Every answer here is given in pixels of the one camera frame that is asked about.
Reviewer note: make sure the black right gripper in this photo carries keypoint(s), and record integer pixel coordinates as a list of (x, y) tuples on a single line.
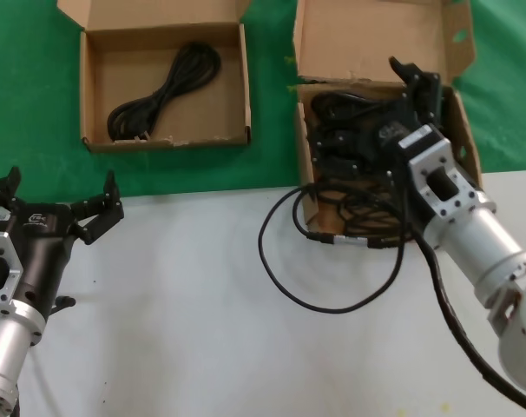
[(393, 143)]

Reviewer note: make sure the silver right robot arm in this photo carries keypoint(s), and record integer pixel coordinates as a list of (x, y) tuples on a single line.
[(488, 265)]

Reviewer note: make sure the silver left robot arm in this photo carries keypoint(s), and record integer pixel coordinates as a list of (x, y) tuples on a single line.
[(7, 347)]

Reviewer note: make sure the silver left wrist bracket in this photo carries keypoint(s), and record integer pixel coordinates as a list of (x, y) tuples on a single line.
[(0, 273)]

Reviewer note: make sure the small black knob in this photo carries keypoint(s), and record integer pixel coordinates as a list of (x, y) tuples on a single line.
[(63, 302)]

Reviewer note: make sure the torn brown cardboard box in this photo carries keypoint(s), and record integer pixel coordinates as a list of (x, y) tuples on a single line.
[(371, 39)]

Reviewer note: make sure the silver wrist bracket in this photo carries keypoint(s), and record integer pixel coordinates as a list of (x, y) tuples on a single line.
[(436, 174), (0, 273)]

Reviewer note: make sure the shallow brown cardboard box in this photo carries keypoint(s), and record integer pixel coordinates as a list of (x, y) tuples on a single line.
[(202, 108)]

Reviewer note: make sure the green cloth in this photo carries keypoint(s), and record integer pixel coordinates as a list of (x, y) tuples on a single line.
[(28, 87)]

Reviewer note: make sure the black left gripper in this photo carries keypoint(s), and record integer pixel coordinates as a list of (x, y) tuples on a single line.
[(44, 247)]

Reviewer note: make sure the silver right wrist bracket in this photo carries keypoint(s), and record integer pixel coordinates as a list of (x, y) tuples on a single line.
[(436, 174)]

